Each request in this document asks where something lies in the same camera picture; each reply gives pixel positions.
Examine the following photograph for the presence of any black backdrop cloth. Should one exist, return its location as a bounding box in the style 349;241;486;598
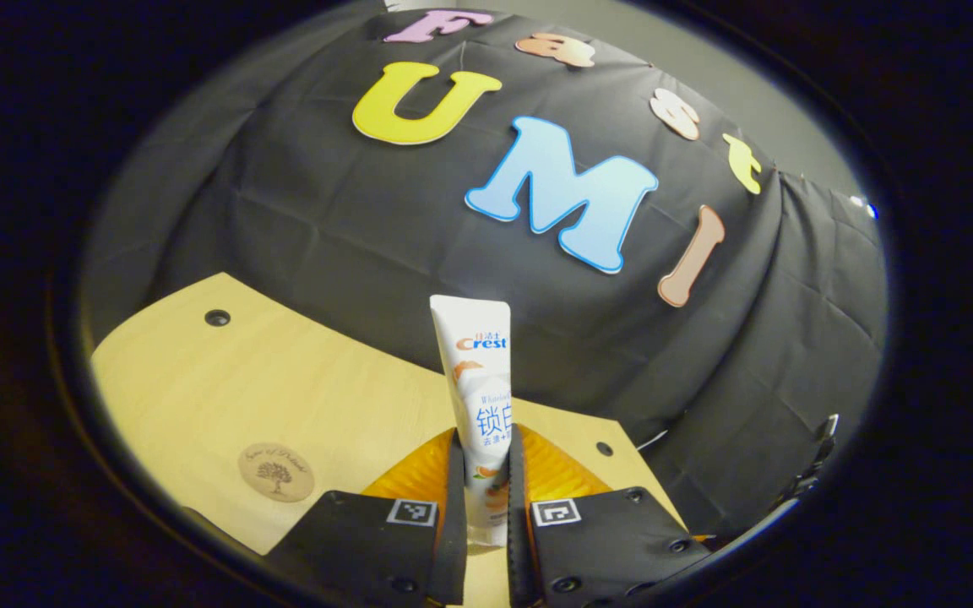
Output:
81;4;889;550

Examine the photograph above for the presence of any white toothpaste tube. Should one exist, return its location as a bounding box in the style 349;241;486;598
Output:
429;294;514;548

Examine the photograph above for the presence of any round cork coaster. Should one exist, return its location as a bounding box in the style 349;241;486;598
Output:
238;442;316;504

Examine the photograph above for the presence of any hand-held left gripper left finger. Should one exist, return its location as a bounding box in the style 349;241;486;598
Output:
267;426;469;607

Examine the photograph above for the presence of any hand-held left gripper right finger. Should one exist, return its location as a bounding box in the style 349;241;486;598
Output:
506;424;711;608

